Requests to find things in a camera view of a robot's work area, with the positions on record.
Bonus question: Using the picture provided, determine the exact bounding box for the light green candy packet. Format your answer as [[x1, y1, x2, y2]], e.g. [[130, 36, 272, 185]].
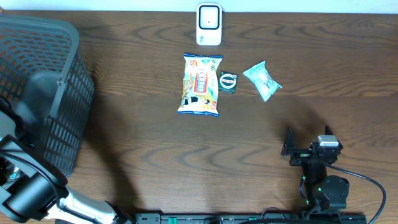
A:
[[243, 61, 282, 101]]

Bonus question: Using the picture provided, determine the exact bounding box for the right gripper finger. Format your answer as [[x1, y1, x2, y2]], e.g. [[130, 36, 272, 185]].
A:
[[324, 125, 340, 146], [282, 128, 295, 154]]

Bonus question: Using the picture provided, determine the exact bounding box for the white barcode scanner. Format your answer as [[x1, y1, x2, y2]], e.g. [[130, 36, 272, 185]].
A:
[[196, 3, 223, 46]]

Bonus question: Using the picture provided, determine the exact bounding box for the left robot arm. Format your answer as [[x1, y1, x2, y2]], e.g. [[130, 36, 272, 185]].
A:
[[1, 97, 136, 223]]

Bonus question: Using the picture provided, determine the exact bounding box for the grey plastic mesh basket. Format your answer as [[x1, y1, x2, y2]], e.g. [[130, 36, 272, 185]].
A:
[[1, 14, 95, 176]]

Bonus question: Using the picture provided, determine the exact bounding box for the green Zam-Buk tin box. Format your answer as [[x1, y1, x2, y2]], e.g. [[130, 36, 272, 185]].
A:
[[218, 71, 238, 94]]

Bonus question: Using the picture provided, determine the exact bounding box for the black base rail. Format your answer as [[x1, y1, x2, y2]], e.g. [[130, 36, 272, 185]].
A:
[[134, 211, 367, 224]]

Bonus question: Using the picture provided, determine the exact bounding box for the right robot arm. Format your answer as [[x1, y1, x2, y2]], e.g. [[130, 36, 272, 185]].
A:
[[281, 126, 349, 216]]

